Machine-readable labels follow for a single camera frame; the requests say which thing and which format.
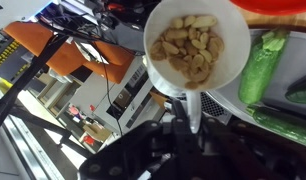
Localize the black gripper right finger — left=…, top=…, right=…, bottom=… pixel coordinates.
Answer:
left=193, top=116, right=306, bottom=180

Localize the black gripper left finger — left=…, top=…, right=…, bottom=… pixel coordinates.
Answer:
left=77, top=99, right=197, bottom=180

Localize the white plastic mug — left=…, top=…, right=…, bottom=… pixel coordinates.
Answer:
left=142, top=0, right=252, bottom=135

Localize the peanuts pile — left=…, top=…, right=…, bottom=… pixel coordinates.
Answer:
left=149, top=14, right=225, bottom=91

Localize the white labelled box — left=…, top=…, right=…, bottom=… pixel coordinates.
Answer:
left=92, top=55, right=168, bottom=135

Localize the small green cucumber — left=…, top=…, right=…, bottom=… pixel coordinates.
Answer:
left=284, top=73, right=306, bottom=105

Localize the grey round tray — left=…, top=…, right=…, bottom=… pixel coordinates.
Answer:
left=205, top=28, right=306, bottom=152

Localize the black tripod leg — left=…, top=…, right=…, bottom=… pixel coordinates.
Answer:
left=0, top=33, right=70, bottom=138

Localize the orange cushioned seat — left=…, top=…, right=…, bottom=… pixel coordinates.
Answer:
left=2, top=21, right=136, bottom=85

